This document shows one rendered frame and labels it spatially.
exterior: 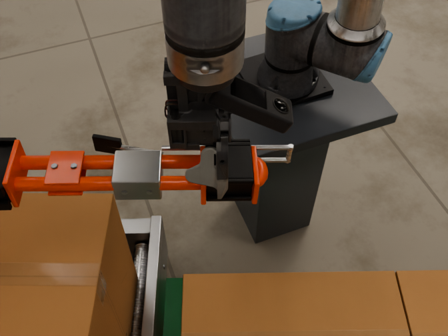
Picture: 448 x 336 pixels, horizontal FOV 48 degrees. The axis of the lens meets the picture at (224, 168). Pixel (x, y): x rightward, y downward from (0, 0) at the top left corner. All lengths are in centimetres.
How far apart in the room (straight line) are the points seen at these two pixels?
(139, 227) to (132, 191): 74
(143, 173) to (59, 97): 207
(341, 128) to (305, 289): 48
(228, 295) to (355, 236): 92
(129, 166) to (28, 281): 40
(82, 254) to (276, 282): 60
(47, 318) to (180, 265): 113
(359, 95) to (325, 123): 17
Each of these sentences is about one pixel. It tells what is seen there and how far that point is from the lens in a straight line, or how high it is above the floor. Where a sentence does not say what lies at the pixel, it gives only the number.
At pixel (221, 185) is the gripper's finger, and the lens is 70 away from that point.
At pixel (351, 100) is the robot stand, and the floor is 75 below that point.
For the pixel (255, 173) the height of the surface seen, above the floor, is 127.
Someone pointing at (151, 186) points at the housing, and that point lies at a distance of 74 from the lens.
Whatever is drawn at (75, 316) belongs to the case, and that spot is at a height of 95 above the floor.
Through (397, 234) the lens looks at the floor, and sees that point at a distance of 227.
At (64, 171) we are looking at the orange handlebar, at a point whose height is 127.
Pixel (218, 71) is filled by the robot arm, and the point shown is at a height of 147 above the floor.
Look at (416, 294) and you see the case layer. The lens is 152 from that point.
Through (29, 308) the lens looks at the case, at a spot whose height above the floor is 95.
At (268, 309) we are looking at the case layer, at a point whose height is 54.
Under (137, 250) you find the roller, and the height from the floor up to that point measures 55.
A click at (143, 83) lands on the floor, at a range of 277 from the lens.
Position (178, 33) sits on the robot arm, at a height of 152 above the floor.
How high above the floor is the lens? 185
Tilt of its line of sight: 52 degrees down
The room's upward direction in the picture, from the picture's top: straight up
